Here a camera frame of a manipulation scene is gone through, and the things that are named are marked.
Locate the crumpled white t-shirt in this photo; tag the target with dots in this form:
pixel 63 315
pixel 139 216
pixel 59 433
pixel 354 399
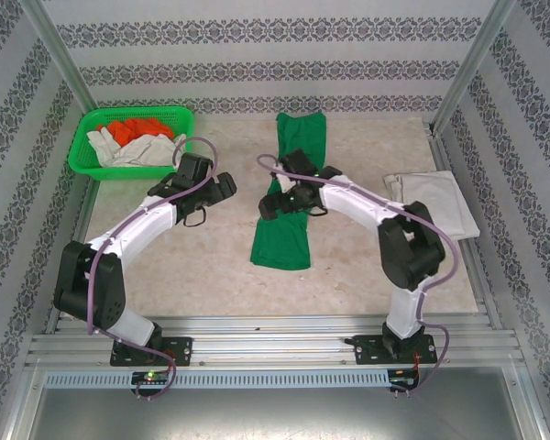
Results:
pixel 137 153

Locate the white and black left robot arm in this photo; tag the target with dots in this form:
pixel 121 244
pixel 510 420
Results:
pixel 133 224

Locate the aluminium frame post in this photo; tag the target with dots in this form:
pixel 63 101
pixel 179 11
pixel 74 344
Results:
pixel 59 50
pixel 472 64

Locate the green plastic basket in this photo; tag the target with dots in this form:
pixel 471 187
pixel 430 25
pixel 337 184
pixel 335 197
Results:
pixel 80 156

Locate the folded white t-shirt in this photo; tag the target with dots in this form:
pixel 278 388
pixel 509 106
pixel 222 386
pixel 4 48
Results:
pixel 440 201

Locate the orange t-shirt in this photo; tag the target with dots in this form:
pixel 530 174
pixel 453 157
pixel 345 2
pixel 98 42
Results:
pixel 133 128

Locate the aluminium mounting rail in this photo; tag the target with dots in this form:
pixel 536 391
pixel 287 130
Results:
pixel 266 339

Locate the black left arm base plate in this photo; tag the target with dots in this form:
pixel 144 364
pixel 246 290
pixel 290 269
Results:
pixel 179 350

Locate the green t-shirt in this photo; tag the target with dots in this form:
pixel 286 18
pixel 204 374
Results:
pixel 282 243

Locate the grey metal sheet panel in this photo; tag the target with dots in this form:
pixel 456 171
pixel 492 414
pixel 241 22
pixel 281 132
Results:
pixel 256 414

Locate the small circuit board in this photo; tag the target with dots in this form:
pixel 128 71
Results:
pixel 151 377
pixel 401 378

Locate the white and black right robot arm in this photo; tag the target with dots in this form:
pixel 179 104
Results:
pixel 357 201

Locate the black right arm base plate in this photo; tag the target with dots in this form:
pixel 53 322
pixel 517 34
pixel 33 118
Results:
pixel 366 350

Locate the aluminium side rail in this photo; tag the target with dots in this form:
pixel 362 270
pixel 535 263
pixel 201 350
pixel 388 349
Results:
pixel 83 220
pixel 479 284

